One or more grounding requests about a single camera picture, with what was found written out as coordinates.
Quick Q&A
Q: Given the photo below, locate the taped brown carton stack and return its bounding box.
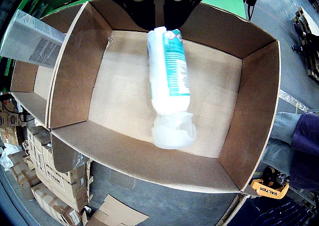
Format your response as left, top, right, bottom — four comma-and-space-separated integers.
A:
7, 151, 83, 226

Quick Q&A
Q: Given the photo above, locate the divided cardboard box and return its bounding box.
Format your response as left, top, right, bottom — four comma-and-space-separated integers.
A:
9, 0, 282, 226

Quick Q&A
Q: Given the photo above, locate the purple jacket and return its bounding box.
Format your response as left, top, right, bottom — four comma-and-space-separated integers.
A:
290, 112, 319, 193

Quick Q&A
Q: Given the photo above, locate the dark wooden pallet stack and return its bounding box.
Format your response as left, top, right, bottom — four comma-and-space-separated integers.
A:
292, 5, 319, 85

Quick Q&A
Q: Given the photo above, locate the brown carton pile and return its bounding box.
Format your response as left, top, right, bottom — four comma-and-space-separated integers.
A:
0, 98, 27, 147

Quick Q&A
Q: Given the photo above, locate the blue jeans person leg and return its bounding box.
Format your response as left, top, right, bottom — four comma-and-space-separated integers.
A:
261, 111, 311, 177

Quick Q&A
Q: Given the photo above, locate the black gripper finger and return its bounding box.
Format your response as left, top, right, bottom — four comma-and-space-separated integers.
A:
163, 0, 222, 31
62, 0, 157, 30

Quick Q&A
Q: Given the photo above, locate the white bottle teal label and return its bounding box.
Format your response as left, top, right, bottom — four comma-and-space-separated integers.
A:
146, 26, 197, 150

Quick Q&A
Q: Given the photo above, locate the yellow pallet truck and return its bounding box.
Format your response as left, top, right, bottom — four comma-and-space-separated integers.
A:
250, 166, 291, 200

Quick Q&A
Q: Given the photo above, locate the white d'Alba carton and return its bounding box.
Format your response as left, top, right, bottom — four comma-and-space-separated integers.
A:
0, 9, 67, 69

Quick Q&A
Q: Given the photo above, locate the crumpled clear plastic wrap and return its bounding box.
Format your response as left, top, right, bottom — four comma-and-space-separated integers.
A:
0, 143, 23, 172

